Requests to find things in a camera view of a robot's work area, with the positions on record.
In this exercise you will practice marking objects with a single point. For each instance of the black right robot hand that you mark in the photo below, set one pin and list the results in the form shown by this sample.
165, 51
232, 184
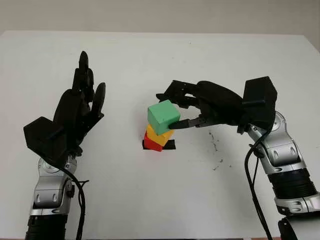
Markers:
220, 105

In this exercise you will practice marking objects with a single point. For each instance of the black tape strip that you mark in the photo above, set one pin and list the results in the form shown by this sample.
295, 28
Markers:
171, 145

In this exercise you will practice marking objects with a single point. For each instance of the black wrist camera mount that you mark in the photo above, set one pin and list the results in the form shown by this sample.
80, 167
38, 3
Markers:
260, 95
40, 137

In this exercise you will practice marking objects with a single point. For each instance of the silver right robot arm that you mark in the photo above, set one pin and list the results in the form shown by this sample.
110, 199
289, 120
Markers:
285, 155

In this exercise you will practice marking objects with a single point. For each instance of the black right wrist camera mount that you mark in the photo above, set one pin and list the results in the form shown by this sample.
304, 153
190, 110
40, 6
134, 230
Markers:
260, 95

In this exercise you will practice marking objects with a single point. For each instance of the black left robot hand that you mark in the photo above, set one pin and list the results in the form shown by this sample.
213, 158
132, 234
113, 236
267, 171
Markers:
72, 115

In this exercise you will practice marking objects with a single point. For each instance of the yellow cube block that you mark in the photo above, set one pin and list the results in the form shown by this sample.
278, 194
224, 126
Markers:
161, 138

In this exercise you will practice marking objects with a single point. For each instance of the red cube block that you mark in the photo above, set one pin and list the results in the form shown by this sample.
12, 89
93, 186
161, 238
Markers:
150, 144

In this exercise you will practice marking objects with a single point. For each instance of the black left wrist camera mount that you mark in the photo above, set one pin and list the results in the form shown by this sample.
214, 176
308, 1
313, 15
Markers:
40, 137

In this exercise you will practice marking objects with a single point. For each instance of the green cube block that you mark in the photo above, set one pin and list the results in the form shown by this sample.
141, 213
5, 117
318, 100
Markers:
162, 115

